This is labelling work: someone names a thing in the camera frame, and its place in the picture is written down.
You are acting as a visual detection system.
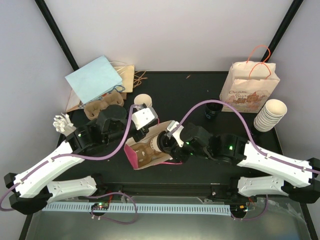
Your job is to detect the cream paper bag pink sides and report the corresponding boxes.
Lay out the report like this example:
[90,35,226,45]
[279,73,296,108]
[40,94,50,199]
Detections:
[123,121,180,170]

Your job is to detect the brown pulp cup carrier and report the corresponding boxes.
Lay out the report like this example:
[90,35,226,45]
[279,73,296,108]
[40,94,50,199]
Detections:
[130,143,163,169]

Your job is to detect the black coffee cup lid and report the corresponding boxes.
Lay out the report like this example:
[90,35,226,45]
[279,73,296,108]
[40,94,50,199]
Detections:
[157,131,174,154]

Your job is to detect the black lid stack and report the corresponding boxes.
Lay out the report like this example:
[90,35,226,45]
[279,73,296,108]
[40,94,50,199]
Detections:
[205,102,223,121]

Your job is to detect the white paper coffee cup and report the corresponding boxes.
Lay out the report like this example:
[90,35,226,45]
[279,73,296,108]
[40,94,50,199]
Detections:
[150,135,162,153]

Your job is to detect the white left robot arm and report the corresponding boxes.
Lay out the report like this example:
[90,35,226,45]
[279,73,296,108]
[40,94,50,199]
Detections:
[0,104,159,215]

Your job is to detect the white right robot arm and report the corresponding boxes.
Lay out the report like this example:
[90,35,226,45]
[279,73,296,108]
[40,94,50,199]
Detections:
[156,121,320,204]

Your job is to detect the small stack paper cups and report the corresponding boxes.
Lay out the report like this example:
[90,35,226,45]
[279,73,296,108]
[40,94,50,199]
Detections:
[133,93,153,108]

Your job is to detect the brown kraft paper bag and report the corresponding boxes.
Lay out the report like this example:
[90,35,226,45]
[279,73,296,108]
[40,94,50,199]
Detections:
[110,61,148,100]

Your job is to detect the stacked pulp cup carriers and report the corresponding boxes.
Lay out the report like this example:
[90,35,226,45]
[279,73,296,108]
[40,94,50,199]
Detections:
[84,92,124,120]

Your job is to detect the light blue paper bag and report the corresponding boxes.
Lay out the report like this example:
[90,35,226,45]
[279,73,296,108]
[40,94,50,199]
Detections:
[65,55,122,104]

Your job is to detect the patterned flat paper bag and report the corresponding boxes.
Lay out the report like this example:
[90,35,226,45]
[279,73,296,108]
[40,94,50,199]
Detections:
[65,90,85,113]

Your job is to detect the Cream Bear printed paper bag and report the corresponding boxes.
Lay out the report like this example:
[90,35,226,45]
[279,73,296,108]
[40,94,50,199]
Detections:
[219,44,281,113]

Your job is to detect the tall stack paper cups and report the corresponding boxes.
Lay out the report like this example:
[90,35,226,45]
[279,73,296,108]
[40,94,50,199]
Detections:
[253,99,288,133]

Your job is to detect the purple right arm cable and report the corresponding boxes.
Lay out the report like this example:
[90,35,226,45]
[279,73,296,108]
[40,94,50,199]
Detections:
[176,99,320,222]

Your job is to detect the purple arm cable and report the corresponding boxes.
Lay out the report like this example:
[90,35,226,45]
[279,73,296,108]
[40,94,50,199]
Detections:
[176,99,320,222]
[0,104,143,225]

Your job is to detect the light blue slotted cable duct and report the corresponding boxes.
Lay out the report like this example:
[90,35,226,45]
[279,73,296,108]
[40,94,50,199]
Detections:
[43,202,231,217]

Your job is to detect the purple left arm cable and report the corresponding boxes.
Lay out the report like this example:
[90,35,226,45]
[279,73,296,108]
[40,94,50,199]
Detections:
[0,104,143,225]

